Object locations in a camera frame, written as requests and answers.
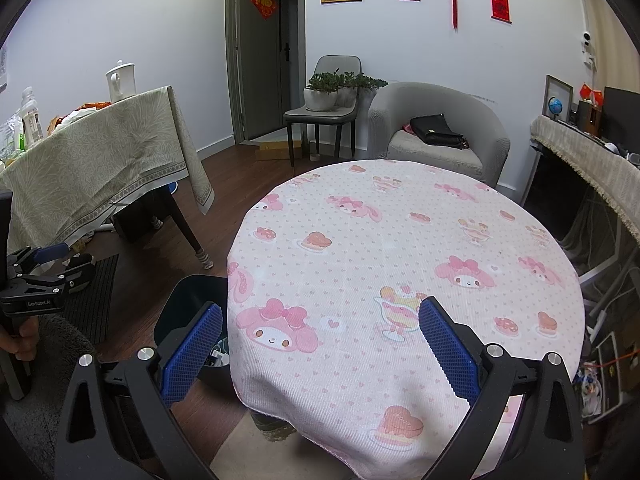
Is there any potted plant in white pot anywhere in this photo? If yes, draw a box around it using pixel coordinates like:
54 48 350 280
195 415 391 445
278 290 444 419
303 72 346 112
337 74 388 106

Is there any dark ribbed floor mat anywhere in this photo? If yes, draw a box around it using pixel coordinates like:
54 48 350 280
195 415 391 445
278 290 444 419
62 254 121 346

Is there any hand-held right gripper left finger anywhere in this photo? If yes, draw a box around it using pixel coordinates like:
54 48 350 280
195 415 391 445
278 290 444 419
52 301 224 480

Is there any dark wooden table leg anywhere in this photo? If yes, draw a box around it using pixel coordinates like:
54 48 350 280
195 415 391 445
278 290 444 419
165 190 213 268

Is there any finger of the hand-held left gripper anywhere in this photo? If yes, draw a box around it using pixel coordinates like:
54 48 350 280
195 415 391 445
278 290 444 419
22 254 97 295
7 242 71 274

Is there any side counter with lace cloth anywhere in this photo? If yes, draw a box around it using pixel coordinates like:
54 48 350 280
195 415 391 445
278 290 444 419
530 114 640 241

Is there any person's left hand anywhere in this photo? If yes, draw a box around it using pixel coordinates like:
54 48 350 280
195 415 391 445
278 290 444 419
0 316 41 361

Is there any grey armchair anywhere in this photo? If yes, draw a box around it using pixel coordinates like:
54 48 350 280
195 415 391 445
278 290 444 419
367 82 512 188

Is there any black handbag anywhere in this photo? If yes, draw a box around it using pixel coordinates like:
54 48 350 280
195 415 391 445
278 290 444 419
410 114 466 150

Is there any table with beige cloth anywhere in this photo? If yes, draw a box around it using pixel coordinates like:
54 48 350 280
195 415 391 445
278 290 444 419
0 85 216 256

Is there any black monitor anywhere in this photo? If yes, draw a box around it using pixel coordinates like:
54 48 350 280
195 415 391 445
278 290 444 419
601 86 640 153

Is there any dark speaker box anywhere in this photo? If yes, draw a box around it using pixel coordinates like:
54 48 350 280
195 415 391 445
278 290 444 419
575 101 603 137

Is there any person's dark fleece clothing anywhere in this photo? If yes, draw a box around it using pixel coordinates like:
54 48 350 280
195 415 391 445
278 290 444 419
0 315 96 480

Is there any clear plastic bottle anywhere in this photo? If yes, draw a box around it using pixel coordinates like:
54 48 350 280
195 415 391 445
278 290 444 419
20 87 45 148

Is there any grey door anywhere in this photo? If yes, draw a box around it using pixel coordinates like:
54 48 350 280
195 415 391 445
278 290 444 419
225 0 306 146

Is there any teal plastic bin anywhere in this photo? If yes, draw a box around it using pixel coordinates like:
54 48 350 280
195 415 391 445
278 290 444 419
153 275 232 393

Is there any dark box under table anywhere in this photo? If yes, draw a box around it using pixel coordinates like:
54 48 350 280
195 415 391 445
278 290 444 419
112 200 161 243

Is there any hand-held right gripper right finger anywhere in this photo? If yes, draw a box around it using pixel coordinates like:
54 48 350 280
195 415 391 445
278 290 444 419
417 296 586 480

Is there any grey dining chair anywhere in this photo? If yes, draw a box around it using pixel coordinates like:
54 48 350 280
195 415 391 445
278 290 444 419
283 55 362 167

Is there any white security camera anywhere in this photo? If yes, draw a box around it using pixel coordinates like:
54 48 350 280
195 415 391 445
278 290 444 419
581 31 599 66

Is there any flat cardboard on floor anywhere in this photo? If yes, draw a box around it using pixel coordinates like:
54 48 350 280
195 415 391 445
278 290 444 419
257 140 303 161

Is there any picture frame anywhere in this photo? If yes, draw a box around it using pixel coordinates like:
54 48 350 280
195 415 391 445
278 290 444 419
544 75 574 122

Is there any white kettle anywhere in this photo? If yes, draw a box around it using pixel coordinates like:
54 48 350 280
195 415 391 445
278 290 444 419
105 60 137 103

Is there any orange cable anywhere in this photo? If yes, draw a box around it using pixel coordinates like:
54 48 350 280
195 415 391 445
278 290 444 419
597 350 640 366

